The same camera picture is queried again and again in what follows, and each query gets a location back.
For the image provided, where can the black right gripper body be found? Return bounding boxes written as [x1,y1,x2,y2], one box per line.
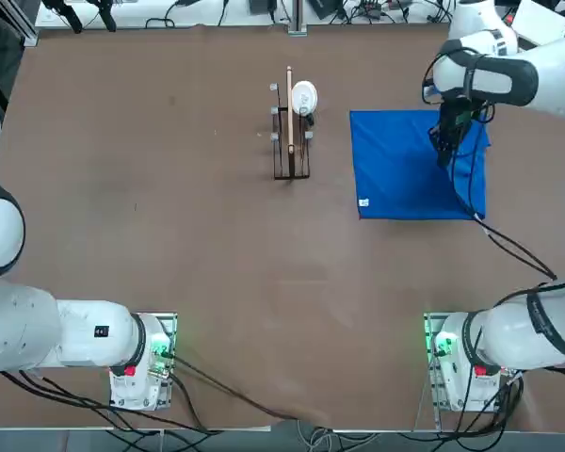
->
[440,96,475,131]

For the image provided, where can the blue microfibre towel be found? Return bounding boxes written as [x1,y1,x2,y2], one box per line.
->
[348,108,493,221]

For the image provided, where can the white stacked boxes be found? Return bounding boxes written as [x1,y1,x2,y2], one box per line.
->
[511,0,565,48]

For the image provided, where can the black power strip red switches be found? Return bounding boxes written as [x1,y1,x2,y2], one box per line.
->
[357,0,409,13]

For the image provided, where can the white smiley face cup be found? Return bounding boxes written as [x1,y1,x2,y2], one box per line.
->
[290,80,319,117]

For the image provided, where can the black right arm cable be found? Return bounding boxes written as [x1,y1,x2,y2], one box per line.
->
[446,107,559,283]

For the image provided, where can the black wire cup rack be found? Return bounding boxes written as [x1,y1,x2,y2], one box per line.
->
[268,65,317,181]

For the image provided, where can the silver aluminium post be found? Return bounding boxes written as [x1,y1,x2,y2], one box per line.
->
[286,0,308,37]

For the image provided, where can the black table cable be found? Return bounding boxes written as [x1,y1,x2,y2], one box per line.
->
[171,355,321,425]

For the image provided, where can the black left arm base cables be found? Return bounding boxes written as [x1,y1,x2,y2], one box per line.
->
[0,369,222,435]

